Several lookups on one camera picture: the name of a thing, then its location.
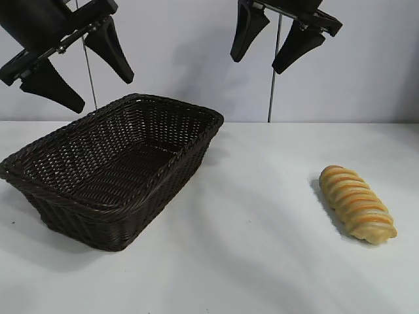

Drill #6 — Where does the dark brown woven basket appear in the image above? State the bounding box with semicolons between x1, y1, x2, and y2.
0;93;225;253

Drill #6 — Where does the thin metal wall pole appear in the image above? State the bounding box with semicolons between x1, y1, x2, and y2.
267;12;283;123

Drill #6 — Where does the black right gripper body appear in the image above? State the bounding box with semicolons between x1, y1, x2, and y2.
237;0;344;37

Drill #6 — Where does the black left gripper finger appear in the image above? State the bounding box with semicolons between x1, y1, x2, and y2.
84;16;135;84
20;58;86;114

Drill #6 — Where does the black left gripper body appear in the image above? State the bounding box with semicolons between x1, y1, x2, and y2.
0;0;119;87

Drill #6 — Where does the long striped bread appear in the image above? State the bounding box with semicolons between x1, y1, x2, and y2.
319;165;399;245

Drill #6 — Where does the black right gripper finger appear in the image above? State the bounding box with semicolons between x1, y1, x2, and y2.
272;24;327;75
230;5;271;63

